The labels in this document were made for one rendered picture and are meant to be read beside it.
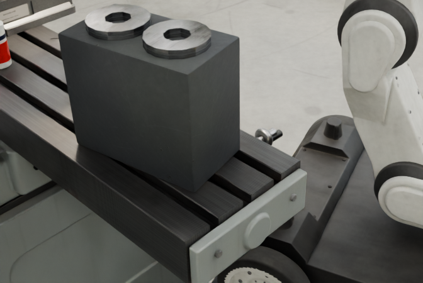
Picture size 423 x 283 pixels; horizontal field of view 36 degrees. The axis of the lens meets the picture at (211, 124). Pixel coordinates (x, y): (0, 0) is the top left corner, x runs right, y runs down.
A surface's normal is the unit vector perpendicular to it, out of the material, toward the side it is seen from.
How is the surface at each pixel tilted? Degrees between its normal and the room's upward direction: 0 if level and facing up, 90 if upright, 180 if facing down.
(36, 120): 0
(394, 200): 90
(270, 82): 0
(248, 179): 0
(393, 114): 90
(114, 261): 90
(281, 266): 25
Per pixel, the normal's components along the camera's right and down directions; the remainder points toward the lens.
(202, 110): 0.83, 0.29
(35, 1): 0.68, 0.40
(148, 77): -0.56, 0.47
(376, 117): -0.40, 0.81
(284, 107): -0.03, -0.83
